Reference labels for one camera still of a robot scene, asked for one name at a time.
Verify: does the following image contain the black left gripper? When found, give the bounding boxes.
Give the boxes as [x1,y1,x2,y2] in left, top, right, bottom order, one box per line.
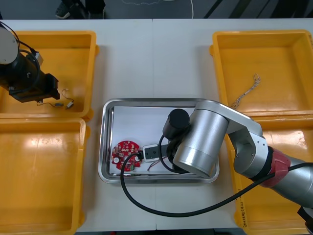
[8,72,61,103]

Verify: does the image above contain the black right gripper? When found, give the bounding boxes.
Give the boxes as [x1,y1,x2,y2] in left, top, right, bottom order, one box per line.
[159,143,194,176]

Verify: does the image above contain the grey-white twisted wire harness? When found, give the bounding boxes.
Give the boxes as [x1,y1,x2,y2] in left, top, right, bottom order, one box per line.
[230,73,262,109]

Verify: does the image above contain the yellow-orange plastic bin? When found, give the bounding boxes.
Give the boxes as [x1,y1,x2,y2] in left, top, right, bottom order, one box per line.
[209,29,313,118]
[0,30,100,121]
[224,115,313,230]
[0,117,91,232]

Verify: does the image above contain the round red circuit board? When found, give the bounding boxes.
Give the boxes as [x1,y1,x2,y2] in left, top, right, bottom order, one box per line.
[112,141,144,171]

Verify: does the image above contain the white sheet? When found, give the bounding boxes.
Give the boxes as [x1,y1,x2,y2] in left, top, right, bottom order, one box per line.
[110,105,196,175]

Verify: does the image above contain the person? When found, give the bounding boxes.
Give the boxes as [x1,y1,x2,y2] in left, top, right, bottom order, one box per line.
[55,0,106,20]

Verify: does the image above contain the steel tray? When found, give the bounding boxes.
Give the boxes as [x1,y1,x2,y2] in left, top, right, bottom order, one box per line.
[98,97,220,185]

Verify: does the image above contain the black stand leg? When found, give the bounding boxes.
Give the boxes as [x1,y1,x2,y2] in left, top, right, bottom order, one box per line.
[203,0,223,19]

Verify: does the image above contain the red and blue wire harness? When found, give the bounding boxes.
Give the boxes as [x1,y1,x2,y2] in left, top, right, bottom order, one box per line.
[146,156,172,173]

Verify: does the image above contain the white cord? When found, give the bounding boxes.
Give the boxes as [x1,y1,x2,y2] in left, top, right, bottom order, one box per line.
[121,0,195,19]

